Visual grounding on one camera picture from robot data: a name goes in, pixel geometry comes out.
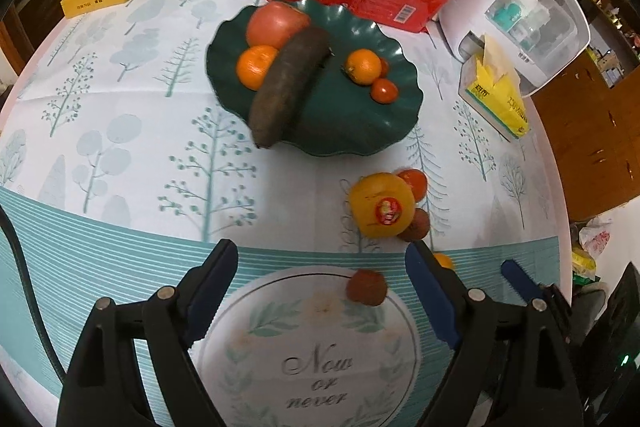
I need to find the small orange tangerine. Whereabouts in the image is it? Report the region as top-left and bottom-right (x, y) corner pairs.
(434, 253), (454, 270)

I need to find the dark red lychee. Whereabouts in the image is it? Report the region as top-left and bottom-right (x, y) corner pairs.
(397, 208), (431, 243)

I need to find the yellow orange with sticker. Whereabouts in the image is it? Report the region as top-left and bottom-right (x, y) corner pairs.
(348, 172), (416, 239)

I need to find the yellow tissue pack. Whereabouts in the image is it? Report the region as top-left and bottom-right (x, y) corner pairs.
(459, 34), (529, 142)

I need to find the tree pattern tablecloth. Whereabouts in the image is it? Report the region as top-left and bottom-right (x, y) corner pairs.
(1, 0), (570, 426)

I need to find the small red tomato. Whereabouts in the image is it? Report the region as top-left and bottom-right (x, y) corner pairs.
(370, 78), (399, 105)

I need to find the dark green scalloped plate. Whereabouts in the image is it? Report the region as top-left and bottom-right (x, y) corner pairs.
(205, 0), (424, 157)

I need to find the small red lychee on plate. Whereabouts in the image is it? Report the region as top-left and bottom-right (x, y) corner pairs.
(380, 57), (390, 78)

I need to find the orange tangerine with stem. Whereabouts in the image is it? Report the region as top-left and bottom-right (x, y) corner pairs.
(343, 49), (383, 86)

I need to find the white cosmetics storage box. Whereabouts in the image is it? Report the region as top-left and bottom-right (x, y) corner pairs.
(438, 0), (590, 96)

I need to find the orange tangerine beside banana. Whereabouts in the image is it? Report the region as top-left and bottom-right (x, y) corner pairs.
(235, 46), (279, 91)

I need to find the red apple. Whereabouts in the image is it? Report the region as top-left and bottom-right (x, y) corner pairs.
(245, 1), (311, 50)

